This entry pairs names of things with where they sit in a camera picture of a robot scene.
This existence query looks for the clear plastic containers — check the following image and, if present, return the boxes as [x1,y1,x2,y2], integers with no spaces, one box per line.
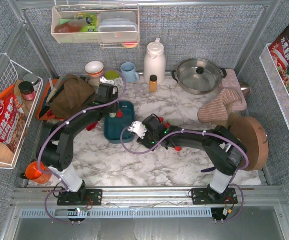
[98,11,138,43]

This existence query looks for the right arm mounting base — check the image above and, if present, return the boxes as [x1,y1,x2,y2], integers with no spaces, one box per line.
[188,187,238,205]

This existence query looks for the right white wall basket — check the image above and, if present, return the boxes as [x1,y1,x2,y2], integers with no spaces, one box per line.
[259,43,289,131]

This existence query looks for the left wire basket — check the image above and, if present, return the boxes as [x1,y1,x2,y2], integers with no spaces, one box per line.
[0,53,44,169]

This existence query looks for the red coffee capsule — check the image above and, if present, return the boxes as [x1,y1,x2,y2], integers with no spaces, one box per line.
[117,111,124,118]
[174,146,182,152]

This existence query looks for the pink striped towel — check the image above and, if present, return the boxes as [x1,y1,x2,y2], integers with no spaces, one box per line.
[197,88,242,123]

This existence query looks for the white thermos jug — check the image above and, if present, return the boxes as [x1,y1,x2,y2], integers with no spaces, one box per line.
[143,38,167,85]

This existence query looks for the orange snack bag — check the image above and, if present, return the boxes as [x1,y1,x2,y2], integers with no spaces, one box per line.
[0,84,27,153]

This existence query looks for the green coffee capsule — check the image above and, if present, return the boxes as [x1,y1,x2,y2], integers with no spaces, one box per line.
[109,113,117,118]

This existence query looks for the white striped bowl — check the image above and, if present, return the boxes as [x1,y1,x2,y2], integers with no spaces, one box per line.
[84,61,104,78]

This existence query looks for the round wooden board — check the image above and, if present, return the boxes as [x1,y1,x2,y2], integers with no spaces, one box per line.
[229,116,269,172]

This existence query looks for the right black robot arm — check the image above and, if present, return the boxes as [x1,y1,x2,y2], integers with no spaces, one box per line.
[127,114,248,195]

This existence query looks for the teal storage basket tray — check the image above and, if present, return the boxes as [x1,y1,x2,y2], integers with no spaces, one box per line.
[103,100,136,144]

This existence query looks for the red cloth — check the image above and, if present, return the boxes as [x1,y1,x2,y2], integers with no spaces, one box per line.
[86,121,98,132]

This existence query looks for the green lid white cup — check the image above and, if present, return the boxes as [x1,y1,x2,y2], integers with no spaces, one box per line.
[104,70,124,86]

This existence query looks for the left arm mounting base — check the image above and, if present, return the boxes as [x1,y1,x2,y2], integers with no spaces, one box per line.
[57,189,103,207]

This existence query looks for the orange spice bottle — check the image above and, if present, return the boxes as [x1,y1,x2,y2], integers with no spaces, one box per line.
[149,75,158,92]

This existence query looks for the steel pot with lid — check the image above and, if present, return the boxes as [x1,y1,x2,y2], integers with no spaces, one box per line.
[171,58,227,95]

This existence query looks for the orange tray with knives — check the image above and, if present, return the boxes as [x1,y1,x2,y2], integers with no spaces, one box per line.
[35,81,64,121]

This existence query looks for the brown cloth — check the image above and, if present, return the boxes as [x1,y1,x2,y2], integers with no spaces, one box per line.
[50,74,96,119]

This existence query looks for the cream wall shelf basket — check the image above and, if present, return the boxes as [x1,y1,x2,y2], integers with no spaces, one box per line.
[51,3,140,48]

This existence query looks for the blue mug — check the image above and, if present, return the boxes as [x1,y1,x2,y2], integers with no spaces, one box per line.
[120,62,140,83]

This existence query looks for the pink egg tray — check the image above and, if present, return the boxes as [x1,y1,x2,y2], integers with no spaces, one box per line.
[220,68,247,112]

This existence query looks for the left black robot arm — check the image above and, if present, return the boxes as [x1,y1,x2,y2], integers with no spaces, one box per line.
[36,77,123,193]

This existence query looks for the orange plastic cup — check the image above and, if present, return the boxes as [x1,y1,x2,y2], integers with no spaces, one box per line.
[20,161,52,185]

